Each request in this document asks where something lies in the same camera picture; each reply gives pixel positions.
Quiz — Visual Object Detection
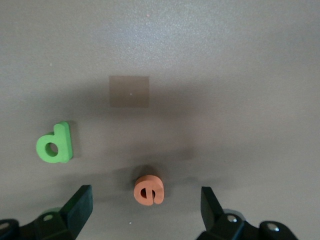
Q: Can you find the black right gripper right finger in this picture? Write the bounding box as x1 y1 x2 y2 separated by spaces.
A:
197 186 261 240

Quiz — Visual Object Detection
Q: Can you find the green foam letter d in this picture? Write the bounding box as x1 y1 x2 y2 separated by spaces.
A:
36 121 74 164

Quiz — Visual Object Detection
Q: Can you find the orange foam letter e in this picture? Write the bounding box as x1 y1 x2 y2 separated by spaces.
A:
133 174 165 207

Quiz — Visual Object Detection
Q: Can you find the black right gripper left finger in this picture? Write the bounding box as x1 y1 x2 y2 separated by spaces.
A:
19 184 94 240

